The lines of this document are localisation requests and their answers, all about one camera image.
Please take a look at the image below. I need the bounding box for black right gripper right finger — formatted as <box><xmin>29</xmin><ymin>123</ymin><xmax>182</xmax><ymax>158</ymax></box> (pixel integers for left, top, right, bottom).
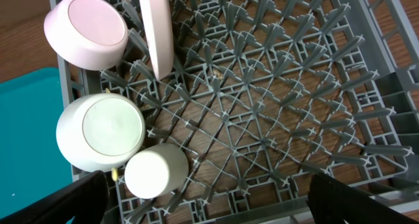
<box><xmin>307</xmin><ymin>174</ymin><xmax>418</xmax><ymax>224</ymax></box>

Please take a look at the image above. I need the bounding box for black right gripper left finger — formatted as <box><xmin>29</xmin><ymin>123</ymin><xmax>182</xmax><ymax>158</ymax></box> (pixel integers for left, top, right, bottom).
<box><xmin>1</xmin><ymin>170</ymin><xmax>109</xmax><ymax>224</ymax></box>

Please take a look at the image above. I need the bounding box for white bowl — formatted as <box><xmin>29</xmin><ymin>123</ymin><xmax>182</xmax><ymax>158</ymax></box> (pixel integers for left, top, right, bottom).
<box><xmin>56</xmin><ymin>93</ymin><xmax>145</xmax><ymax>172</ymax></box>

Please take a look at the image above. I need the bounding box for white paper cup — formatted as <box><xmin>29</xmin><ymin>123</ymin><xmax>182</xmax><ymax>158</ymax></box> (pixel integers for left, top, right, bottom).
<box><xmin>124</xmin><ymin>143</ymin><xmax>189</xmax><ymax>199</ymax></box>

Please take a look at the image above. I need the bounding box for large white plate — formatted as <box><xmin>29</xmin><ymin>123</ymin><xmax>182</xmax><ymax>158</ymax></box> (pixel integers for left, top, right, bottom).
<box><xmin>139</xmin><ymin>0</ymin><xmax>174</xmax><ymax>80</ymax></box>

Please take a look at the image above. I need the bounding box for grey dishwasher rack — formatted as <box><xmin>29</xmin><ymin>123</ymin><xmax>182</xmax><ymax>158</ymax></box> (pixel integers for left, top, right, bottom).
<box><xmin>58</xmin><ymin>0</ymin><xmax>418</xmax><ymax>223</ymax></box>

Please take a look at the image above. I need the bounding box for yellow plastic spoon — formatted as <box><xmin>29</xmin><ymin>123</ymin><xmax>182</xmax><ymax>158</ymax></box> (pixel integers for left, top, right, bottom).
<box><xmin>111</xmin><ymin>168</ymin><xmax>118</xmax><ymax>181</ymax></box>

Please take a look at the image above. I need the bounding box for teal plastic tray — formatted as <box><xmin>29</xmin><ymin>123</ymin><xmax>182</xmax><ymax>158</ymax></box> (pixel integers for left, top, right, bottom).
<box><xmin>1</xmin><ymin>67</ymin><xmax>73</xmax><ymax>217</ymax></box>

